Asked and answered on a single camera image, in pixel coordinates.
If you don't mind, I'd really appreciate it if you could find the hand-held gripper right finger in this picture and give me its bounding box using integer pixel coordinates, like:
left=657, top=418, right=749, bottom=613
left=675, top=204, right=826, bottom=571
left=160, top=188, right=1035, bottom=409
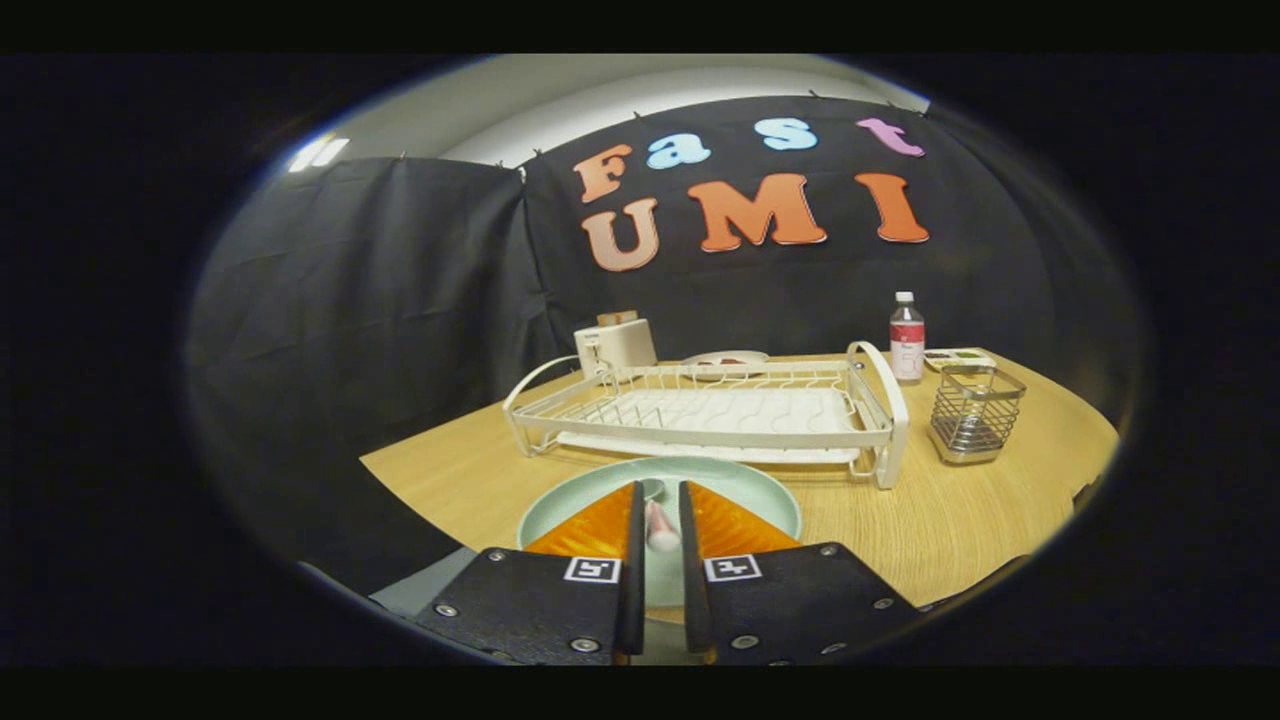
left=678, top=480, right=923, bottom=666

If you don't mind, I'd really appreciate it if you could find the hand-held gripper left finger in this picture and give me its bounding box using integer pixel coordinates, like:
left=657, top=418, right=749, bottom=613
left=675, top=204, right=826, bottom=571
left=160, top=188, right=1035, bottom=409
left=415, top=480, right=648, bottom=666

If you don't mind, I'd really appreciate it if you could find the spoon with checkered handle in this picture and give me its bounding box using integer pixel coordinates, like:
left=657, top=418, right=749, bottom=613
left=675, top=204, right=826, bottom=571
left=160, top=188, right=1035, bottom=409
left=641, top=478, right=683, bottom=553

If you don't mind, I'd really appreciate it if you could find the light green plate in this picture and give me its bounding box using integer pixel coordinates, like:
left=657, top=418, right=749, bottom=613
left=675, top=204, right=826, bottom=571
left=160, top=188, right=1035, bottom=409
left=517, top=456, right=803, bottom=626

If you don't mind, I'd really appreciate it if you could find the white wire dish rack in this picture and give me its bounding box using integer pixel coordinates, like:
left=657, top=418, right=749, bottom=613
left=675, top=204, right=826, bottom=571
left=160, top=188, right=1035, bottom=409
left=502, top=341, right=911, bottom=491

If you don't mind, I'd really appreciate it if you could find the metal wire basket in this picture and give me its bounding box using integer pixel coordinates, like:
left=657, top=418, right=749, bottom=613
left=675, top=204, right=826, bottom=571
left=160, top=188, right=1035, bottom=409
left=928, top=365, right=1028, bottom=466

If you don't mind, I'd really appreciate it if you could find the white plate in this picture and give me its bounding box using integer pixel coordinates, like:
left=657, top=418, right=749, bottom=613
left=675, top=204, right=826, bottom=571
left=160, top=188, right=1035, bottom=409
left=682, top=350, right=771, bottom=381

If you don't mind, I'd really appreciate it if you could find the cream toaster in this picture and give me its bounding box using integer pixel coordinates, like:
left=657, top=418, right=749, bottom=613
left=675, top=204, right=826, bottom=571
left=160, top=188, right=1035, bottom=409
left=574, top=318, right=658, bottom=376

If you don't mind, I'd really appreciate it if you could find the clear bottle with red label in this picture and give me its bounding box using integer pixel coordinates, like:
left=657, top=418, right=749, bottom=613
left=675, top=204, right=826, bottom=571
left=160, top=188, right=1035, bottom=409
left=889, top=291, right=926, bottom=385

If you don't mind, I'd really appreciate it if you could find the white divided snack tray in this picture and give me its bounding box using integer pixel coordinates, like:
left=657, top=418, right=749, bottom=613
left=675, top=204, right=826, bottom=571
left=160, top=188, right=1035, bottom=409
left=924, top=348, right=998, bottom=373

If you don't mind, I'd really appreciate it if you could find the black backdrop cloth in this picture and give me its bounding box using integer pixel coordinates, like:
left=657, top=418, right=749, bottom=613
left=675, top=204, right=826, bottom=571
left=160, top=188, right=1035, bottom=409
left=185, top=95, right=1141, bottom=601

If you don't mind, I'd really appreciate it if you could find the ceiling light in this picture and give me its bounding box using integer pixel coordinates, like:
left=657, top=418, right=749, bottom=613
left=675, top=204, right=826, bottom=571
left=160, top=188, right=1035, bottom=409
left=288, top=135, right=351, bottom=174

